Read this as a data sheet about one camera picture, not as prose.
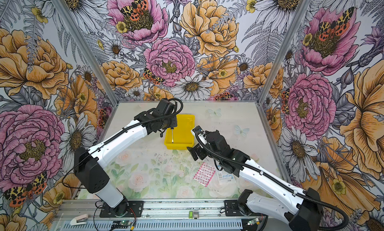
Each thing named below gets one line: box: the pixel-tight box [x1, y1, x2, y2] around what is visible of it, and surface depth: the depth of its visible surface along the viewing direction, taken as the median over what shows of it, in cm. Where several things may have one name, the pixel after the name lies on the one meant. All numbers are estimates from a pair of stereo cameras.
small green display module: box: [188, 210, 200, 220], surface depth 72 cm
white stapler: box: [70, 213, 89, 226], surface depth 71 cm
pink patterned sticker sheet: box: [193, 162, 216, 188], surface depth 87 cm
